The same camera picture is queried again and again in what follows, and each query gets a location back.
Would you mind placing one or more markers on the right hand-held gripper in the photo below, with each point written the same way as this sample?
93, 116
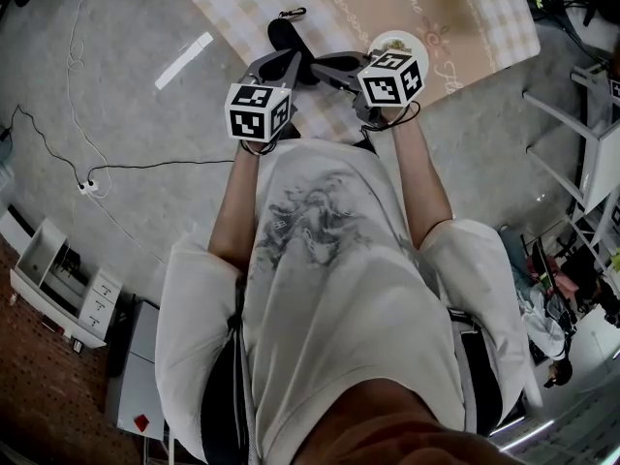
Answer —
387, 90

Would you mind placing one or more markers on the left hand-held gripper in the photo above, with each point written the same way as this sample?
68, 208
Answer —
247, 124

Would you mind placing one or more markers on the black glasses case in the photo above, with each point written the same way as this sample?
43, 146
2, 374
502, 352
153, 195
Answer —
283, 37

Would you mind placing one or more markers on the person's right forearm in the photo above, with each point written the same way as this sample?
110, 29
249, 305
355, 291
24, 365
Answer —
421, 187

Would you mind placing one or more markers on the person's left forearm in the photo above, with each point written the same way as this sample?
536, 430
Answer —
232, 211

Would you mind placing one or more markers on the white plate of seeds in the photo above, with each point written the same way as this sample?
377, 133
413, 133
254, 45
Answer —
387, 41

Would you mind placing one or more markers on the white power strip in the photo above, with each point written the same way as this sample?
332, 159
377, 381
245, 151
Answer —
88, 187

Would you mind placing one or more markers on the person's torso in white shirt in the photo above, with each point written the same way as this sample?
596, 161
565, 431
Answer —
339, 308

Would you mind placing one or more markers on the white shelf rack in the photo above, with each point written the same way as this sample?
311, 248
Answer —
600, 163

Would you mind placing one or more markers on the white drawer cabinet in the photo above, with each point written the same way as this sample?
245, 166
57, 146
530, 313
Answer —
39, 255

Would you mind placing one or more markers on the grey box with red tag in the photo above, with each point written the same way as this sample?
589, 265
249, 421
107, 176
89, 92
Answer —
140, 356

